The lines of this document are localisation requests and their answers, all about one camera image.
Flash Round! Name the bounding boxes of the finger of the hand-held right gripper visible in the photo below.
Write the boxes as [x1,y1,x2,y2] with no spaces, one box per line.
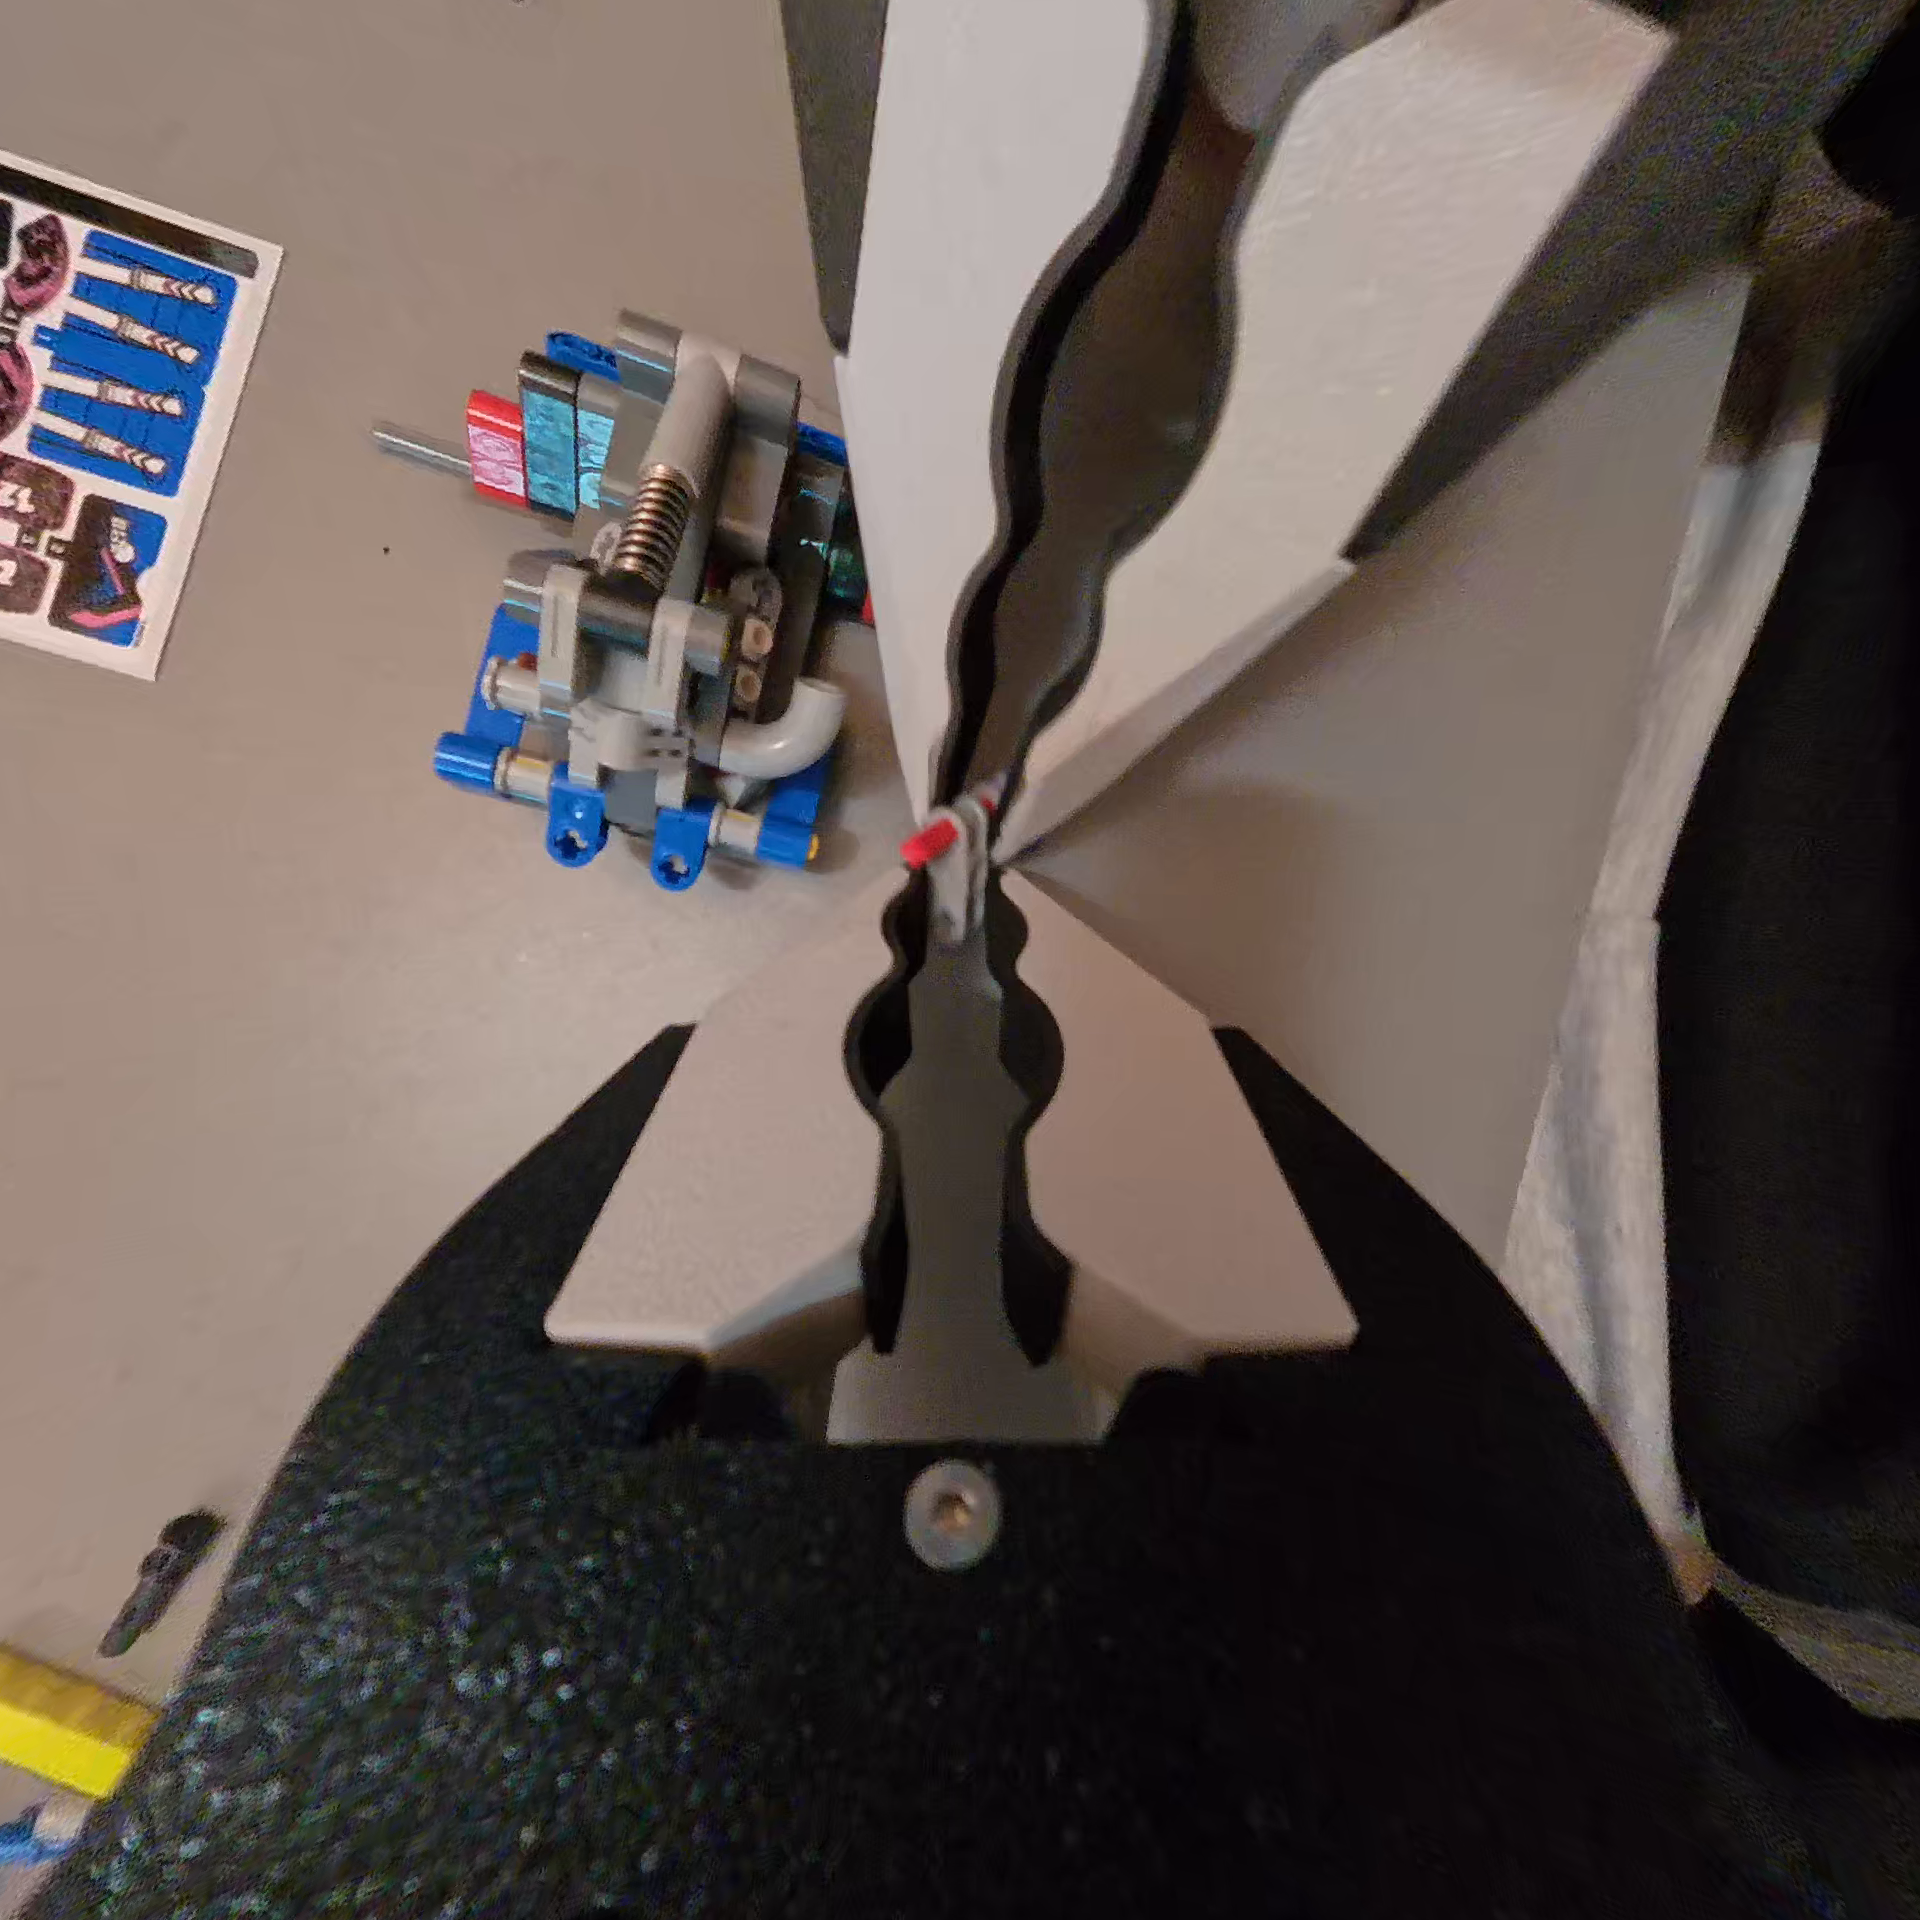
[991,0,1681,873]
[830,0,1187,818]

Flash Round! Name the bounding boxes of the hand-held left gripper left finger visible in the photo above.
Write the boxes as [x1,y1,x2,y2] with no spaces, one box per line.
[540,873,928,1366]

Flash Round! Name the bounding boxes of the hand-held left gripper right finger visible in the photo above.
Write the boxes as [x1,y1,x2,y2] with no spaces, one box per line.
[979,873,1362,1369]

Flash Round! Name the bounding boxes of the grey and blue lego chassis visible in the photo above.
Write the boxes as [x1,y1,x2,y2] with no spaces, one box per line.
[372,306,874,893]

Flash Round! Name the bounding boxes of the thin grey lego liftarm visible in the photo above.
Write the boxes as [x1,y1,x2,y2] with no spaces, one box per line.
[934,795,999,945]

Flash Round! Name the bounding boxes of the black lego pin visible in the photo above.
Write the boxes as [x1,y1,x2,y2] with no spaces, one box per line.
[97,1511,226,1659]

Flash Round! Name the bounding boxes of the yellow lego beam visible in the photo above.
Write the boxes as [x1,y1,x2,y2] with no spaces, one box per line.
[0,1641,160,1798]

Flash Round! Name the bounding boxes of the lego sticker sheet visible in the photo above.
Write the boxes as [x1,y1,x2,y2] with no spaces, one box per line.
[0,150,288,682]

